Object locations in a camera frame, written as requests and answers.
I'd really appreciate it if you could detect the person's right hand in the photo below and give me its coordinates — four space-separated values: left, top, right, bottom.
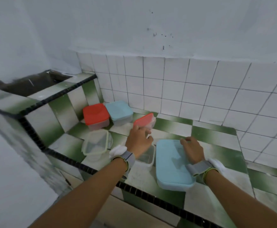
180 136 205 165

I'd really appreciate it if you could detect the person's left hand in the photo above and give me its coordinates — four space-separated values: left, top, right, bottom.
125 125 154 159

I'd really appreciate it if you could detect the small red-lidded clear container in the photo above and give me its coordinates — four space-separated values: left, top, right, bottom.
133 113 157 131

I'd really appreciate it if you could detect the large blue-lidded rectangular container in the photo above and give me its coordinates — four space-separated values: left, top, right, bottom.
155 139 196 192

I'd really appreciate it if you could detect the person's right forearm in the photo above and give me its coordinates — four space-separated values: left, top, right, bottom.
204 169 277 228

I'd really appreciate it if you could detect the person's left forearm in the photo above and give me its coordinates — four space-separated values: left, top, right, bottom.
30 158 128 228

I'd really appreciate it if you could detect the open clear plastic container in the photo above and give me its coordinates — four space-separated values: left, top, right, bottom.
136 144 156 168

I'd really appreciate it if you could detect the grey left wrist band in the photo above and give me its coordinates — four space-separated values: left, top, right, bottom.
112 151 136 180

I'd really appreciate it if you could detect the grey wrist band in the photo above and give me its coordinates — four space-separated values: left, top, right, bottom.
186 160 219 184
112 151 136 180

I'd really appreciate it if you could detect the grey right wrist band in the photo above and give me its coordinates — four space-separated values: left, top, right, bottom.
186 160 219 184

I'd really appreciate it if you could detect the white left wrist tracker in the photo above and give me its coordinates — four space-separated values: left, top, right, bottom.
109 145 127 161

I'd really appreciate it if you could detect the white wrist tracker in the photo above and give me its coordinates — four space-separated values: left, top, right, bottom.
207 158 226 174
109 145 127 161

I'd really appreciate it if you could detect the white right wrist tracker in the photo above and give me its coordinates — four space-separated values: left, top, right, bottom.
207 158 226 174

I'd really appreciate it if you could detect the square blue-lidded clear container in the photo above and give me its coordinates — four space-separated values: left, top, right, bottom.
105 101 134 127

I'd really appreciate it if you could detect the clear container with green-rimmed lid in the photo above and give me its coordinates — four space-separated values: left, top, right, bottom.
81 129 113 162

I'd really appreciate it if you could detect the square red-lidded clear container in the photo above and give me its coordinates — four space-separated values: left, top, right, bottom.
82 103 110 131

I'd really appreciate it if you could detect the green white tiled raised ledge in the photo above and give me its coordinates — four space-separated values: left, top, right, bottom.
0 70 104 196

